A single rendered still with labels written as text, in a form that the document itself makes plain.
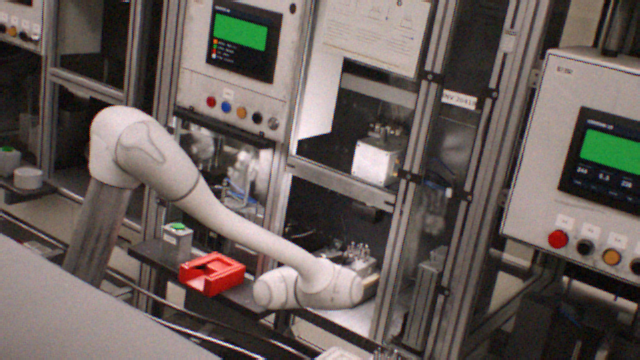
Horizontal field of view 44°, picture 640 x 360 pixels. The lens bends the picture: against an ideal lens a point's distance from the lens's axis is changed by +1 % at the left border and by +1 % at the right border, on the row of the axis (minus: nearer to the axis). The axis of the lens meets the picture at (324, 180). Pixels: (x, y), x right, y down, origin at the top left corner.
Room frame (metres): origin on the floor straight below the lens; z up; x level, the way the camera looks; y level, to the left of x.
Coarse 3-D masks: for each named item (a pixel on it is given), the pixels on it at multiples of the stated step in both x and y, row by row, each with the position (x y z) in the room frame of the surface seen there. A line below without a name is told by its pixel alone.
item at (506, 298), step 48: (576, 0) 1.82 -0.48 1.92; (624, 0) 1.77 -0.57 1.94; (480, 288) 1.85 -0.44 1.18; (528, 288) 1.79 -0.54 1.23; (576, 288) 1.73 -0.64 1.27; (624, 288) 1.68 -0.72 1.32; (480, 336) 1.83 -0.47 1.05; (528, 336) 1.77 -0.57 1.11; (576, 336) 1.71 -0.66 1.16; (624, 336) 1.66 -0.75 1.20
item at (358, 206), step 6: (354, 204) 2.24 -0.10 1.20; (360, 204) 2.23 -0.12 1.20; (366, 204) 2.24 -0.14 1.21; (354, 210) 2.23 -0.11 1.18; (360, 210) 2.22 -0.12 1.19; (366, 210) 2.21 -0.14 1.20; (372, 210) 2.20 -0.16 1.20; (378, 210) 2.21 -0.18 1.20; (384, 210) 2.24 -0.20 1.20; (354, 216) 2.23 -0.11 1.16; (360, 216) 2.22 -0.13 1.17; (366, 216) 2.21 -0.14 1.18; (372, 216) 2.20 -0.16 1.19; (378, 216) 2.22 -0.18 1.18; (384, 216) 2.25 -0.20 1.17; (366, 222) 2.21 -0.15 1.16; (372, 222) 2.20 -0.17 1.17; (378, 222) 2.22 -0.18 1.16
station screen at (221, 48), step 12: (216, 12) 2.29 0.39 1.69; (228, 12) 2.27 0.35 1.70; (240, 12) 2.24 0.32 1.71; (264, 24) 2.20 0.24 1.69; (216, 48) 2.28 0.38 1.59; (228, 48) 2.26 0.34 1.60; (240, 48) 2.23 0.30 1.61; (252, 48) 2.21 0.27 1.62; (264, 48) 2.19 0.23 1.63; (216, 60) 2.28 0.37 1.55; (228, 60) 2.25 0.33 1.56; (240, 60) 2.23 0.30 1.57; (252, 60) 2.21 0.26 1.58; (264, 60) 2.19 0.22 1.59; (252, 72) 2.21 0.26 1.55
